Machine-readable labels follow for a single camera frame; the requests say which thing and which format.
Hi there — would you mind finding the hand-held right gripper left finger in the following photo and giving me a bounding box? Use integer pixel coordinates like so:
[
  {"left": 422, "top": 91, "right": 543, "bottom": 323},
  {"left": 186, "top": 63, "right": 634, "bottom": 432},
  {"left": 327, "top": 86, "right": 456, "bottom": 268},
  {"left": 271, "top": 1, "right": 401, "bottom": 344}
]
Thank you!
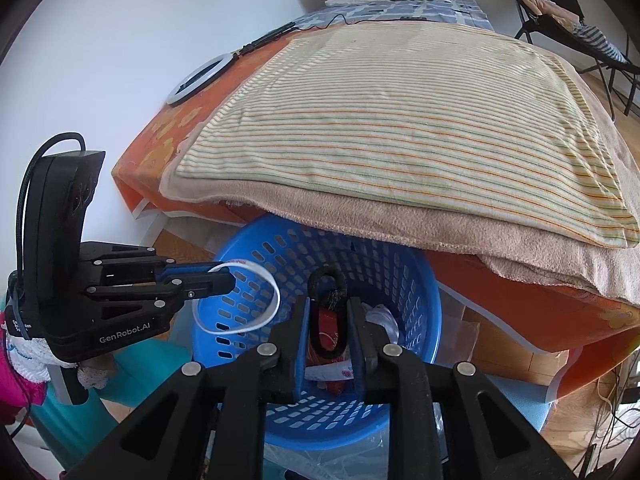
[{"left": 62, "top": 295, "right": 313, "bottom": 480}]

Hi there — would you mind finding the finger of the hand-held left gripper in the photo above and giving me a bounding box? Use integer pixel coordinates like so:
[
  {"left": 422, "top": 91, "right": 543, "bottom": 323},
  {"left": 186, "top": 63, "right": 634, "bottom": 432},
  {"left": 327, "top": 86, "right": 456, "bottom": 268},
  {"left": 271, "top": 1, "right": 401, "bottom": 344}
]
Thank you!
[
  {"left": 87, "top": 272, "right": 236, "bottom": 311},
  {"left": 92, "top": 247, "right": 233, "bottom": 283}
]

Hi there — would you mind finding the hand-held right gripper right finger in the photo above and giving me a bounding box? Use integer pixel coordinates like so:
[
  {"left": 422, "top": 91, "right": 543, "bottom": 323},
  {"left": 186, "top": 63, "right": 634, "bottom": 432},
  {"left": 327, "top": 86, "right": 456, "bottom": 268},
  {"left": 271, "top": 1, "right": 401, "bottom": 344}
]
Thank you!
[{"left": 346, "top": 296, "right": 576, "bottom": 480}]

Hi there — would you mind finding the red cardboard box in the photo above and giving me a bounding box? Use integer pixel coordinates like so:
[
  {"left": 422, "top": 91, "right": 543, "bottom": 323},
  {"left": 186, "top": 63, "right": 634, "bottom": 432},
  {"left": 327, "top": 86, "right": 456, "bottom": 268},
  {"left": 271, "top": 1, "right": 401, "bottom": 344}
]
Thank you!
[{"left": 307, "top": 307, "right": 353, "bottom": 393}]

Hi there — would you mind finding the white plastic bag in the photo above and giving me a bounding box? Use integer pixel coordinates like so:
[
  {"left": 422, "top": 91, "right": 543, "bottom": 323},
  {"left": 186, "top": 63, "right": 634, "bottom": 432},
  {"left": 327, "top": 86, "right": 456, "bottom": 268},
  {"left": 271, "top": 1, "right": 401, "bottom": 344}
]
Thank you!
[{"left": 362, "top": 302, "right": 401, "bottom": 348}]

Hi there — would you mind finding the white tape ring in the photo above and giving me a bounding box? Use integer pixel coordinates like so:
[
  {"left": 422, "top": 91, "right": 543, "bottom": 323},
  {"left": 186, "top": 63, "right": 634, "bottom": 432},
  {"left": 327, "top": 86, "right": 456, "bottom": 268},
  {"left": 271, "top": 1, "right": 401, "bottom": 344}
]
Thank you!
[{"left": 192, "top": 260, "right": 281, "bottom": 335}]

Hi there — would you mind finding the blue plastic basket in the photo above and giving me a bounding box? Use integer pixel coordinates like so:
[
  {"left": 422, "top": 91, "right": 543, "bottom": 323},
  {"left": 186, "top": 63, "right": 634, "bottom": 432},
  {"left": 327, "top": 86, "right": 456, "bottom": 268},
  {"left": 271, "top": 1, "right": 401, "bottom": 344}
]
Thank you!
[{"left": 191, "top": 214, "right": 443, "bottom": 451}]

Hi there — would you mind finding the black hair tie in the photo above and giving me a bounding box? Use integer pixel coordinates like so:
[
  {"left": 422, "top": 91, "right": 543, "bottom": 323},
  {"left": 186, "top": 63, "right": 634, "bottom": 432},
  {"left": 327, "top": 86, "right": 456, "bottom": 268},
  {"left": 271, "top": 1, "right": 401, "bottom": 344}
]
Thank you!
[{"left": 306, "top": 266, "right": 349, "bottom": 361}]

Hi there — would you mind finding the person's left forearm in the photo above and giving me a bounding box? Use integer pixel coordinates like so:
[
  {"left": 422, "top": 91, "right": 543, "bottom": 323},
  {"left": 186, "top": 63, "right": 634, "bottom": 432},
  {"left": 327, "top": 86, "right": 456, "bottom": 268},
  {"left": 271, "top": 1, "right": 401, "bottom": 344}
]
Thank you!
[{"left": 0, "top": 332, "right": 56, "bottom": 428}]

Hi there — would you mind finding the person's left hand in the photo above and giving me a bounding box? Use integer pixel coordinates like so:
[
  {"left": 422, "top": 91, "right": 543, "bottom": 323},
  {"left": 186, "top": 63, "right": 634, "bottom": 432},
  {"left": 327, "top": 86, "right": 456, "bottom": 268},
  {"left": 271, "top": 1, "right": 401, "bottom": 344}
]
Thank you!
[{"left": 77, "top": 355, "right": 118, "bottom": 391}]

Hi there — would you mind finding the teal plastic stool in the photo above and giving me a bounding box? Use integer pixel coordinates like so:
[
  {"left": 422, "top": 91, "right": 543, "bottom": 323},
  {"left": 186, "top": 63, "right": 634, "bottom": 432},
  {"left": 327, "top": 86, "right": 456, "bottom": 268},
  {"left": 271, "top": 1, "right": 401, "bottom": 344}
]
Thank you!
[{"left": 30, "top": 345, "right": 196, "bottom": 480}]

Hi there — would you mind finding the orange bed sheet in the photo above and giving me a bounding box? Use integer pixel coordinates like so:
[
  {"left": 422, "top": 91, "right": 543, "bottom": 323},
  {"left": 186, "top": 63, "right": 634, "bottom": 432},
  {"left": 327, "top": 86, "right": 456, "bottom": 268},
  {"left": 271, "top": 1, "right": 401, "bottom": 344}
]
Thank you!
[{"left": 111, "top": 35, "right": 640, "bottom": 403}]

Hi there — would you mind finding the beige blanket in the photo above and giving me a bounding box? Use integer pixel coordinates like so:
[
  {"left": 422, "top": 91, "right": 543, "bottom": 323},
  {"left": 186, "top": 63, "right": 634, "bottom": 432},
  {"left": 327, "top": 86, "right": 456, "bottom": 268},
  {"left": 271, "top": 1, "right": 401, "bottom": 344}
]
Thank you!
[{"left": 160, "top": 25, "right": 640, "bottom": 306}]

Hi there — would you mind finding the blue foam mat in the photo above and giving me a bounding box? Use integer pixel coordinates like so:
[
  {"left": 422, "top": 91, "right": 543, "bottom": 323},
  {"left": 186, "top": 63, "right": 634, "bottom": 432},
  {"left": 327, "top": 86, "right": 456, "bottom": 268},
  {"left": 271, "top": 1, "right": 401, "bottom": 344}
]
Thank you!
[{"left": 480, "top": 375, "right": 556, "bottom": 433}]

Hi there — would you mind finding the striped blanket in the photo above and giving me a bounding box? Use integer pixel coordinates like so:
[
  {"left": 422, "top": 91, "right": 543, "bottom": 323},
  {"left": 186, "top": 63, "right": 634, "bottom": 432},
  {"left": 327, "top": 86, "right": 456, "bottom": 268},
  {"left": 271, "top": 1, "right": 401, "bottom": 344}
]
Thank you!
[{"left": 160, "top": 22, "right": 640, "bottom": 250}]

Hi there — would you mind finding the black light stand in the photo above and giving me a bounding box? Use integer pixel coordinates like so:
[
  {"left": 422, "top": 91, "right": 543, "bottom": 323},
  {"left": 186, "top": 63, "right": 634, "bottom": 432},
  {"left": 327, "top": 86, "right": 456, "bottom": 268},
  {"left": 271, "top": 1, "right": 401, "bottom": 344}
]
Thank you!
[{"left": 235, "top": 21, "right": 297, "bottom": 58}]

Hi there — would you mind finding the blue patterned sheet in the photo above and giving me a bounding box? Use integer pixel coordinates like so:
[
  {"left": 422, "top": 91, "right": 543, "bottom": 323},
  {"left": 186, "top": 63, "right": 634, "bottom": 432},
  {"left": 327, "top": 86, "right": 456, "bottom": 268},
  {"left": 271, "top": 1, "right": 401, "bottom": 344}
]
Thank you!
[{"left": 300, "top": 0, "right": 493, "bottom": 33}]

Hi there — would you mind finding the striped cloth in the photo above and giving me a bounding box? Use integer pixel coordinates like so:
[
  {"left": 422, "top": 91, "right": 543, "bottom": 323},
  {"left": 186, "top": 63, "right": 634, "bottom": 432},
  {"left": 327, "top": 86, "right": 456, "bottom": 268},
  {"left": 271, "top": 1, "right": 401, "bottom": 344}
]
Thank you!
[{"left": 572, "top": 22, "right": 628, "bottom": 63}]

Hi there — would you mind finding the beige garment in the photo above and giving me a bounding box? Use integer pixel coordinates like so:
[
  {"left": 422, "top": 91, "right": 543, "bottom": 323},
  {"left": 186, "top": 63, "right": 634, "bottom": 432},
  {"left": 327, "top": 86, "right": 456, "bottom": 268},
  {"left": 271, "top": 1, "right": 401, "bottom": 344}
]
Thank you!
[{"left": 520, "top": 0, "right": 583, "bottom": 28}]

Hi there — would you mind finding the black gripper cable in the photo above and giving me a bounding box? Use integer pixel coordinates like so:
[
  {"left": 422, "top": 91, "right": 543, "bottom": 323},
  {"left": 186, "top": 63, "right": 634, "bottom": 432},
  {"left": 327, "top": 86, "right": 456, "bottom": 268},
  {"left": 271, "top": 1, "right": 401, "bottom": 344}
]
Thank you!
[{"left": 14, "top": 132, "right": 88, "bottom": 281}]

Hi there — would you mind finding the white ring light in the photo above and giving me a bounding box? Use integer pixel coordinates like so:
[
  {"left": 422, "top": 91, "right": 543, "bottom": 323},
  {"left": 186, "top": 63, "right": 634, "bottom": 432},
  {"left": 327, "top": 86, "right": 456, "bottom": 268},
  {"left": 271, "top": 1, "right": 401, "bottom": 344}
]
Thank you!
[{"left": 166, "top": 53, "right": 235, "bottom": 107}]

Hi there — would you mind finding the tangle of floor cables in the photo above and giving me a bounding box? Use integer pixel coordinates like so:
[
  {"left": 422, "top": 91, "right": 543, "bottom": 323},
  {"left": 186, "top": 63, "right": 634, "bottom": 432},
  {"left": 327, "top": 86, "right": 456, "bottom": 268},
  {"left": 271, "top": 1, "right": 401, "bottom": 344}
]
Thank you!
[{"left": 570, "top": 350, "right": 640, "bottom": 480}]

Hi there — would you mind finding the thin black cable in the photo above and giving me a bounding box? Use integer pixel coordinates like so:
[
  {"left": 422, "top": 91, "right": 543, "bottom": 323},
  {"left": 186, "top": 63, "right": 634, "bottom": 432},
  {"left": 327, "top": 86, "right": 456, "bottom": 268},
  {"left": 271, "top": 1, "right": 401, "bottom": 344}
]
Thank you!
[{"left": 295, "top": 10, "right": 431, "bottom": 31}]

